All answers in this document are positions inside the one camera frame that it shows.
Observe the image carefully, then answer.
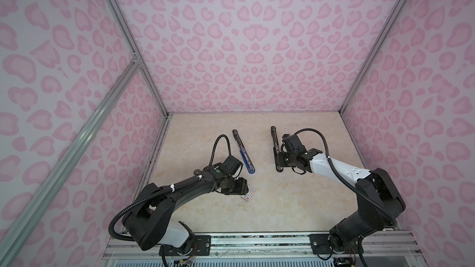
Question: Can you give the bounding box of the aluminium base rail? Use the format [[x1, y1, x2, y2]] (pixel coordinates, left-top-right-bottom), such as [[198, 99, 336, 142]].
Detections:
[[100, 231, 427, 267]]

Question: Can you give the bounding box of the red white staple box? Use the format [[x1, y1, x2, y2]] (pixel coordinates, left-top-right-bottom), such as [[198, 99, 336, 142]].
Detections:
[[241, 185, 256, 201]]

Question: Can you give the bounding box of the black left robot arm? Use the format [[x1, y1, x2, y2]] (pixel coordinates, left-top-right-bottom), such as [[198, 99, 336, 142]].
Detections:
[[120, 165, 249, 255]]

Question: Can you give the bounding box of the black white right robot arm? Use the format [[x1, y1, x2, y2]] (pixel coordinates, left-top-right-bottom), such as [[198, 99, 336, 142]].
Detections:
[[273, 148, 406, 253]]

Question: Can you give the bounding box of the aluminium frame corner post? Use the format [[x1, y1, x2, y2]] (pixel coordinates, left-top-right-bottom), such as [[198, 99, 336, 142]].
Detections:
[[105, 0, 169, 118], [339, 0, 410, 117]]

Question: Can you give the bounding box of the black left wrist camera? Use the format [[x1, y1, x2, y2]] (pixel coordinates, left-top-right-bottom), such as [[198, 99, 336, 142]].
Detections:
[[220, 155, 242, 176]]

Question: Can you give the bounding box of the aluminium diagonal frame bar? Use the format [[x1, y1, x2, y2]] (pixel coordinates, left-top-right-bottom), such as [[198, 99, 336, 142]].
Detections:
[[1, 60, 142, 267]]

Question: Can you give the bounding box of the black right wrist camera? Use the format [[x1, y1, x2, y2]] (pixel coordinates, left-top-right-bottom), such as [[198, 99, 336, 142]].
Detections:
[[282, 134, 307, 155]]

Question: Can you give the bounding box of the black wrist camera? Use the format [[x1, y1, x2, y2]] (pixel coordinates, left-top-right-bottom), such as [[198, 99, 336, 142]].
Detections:
[[220, 155, 242, 176], [282, 134, 307, 155]]

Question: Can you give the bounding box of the aluminium frame corner post right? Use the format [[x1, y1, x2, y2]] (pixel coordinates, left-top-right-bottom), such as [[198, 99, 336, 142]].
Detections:
[[339, 0, 410, 117]]

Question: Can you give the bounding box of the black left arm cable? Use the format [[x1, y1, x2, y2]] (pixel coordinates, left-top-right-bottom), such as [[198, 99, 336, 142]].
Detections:
[[108, 134, 233, 242]]

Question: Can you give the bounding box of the aluminium frame corner post left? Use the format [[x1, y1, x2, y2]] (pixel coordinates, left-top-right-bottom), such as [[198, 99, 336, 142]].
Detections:
[[105, 0, 169, 118]]

